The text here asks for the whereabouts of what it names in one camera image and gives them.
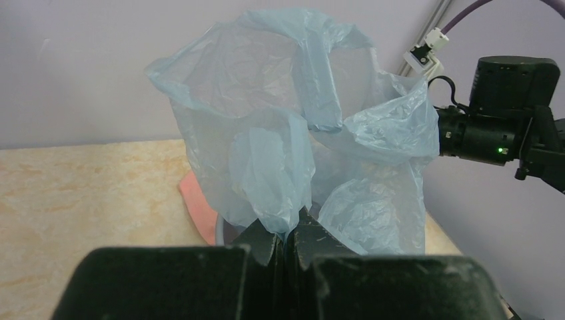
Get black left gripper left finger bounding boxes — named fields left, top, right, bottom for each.
left=53, top=222, right=283, bottom=319

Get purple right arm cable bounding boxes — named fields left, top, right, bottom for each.
left=441, top=0, right=565, bottom=35

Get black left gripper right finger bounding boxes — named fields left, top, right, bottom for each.
left=285, top=209, right=507, bottom=319

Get grey plastic trash bin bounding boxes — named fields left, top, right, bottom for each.
left=215, top=202, right=322, bottom=246

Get right aluminium corner post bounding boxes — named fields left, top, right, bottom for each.
left=408, top=0, right=454, bottom=49

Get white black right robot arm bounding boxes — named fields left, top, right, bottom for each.
left=436, top=56, right=564, bottom=193

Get pink folded cloth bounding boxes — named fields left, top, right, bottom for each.
left=179, top=170, right=218, bottom=245

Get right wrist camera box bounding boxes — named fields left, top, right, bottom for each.
left=403, top=27, right=449, bottom=81

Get light blue plastic trash bag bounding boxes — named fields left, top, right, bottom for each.
left=145, top=8, right=440, bottom=255

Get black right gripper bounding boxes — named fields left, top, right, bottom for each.
left=437, top=55, right=561, bottom=166

